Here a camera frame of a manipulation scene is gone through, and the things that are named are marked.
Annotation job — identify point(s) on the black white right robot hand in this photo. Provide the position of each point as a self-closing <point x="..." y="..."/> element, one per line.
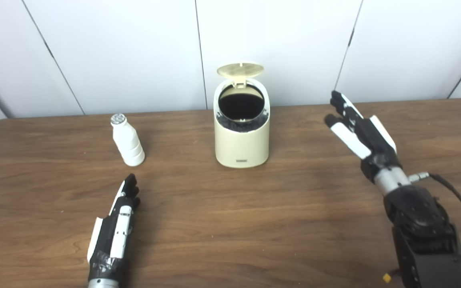
<point x="368" y="138"/>

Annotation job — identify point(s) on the black bin liner bag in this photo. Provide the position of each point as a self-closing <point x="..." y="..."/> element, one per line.
<point x="240" y="106"/>

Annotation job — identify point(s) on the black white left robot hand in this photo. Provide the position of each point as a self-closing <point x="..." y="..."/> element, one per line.
<point x="119" y="232"/>

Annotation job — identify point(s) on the small yellow tag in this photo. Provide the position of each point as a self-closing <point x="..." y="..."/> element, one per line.
<point x="386" y="278"/>

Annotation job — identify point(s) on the small white plastic bottle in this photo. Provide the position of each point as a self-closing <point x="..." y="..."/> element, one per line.
<point x="128" y="146"/>

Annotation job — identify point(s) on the cream desktop trash bin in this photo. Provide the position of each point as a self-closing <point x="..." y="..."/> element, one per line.
<point x="241" y="146"/>

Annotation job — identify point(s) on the cream round bin lid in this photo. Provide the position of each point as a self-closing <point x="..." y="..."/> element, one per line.
<point x="240" y="70"/>

